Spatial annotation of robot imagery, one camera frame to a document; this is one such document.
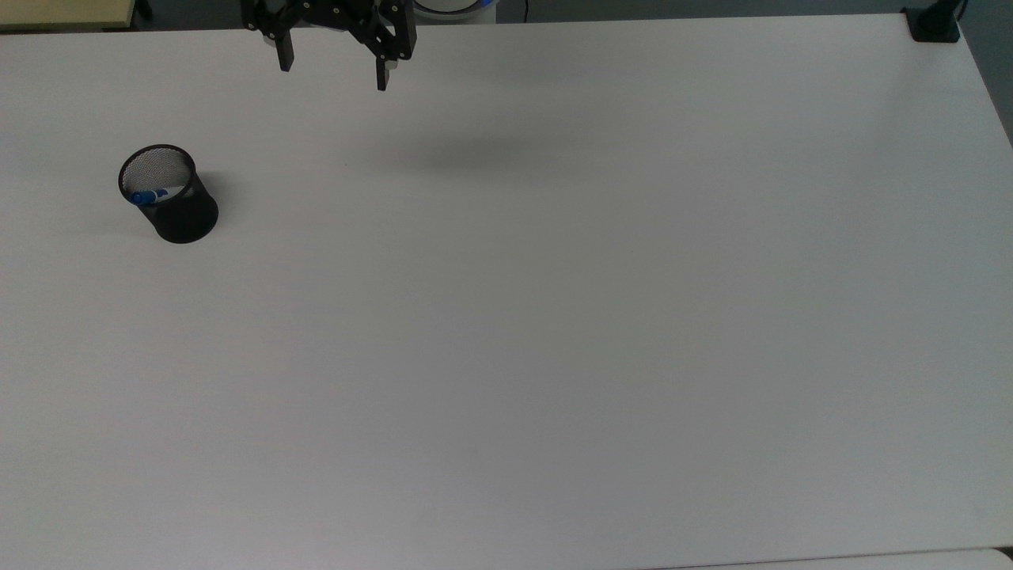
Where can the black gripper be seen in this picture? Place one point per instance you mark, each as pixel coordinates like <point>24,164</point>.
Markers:
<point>340,17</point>

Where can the blue and white marker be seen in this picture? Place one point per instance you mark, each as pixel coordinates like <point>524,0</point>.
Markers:
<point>146,196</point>

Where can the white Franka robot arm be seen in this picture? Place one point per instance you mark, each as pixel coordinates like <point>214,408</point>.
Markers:
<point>455,9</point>

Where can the black mesh pen cup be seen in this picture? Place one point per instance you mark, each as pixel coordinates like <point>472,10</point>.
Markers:
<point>184,212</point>

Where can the beige side table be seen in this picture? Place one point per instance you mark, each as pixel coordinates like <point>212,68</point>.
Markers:
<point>63,13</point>

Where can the white adjoining table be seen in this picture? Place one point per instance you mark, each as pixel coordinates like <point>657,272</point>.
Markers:
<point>855,560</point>

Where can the black camera stand pole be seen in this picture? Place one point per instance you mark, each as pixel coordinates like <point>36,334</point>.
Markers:
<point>934,22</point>

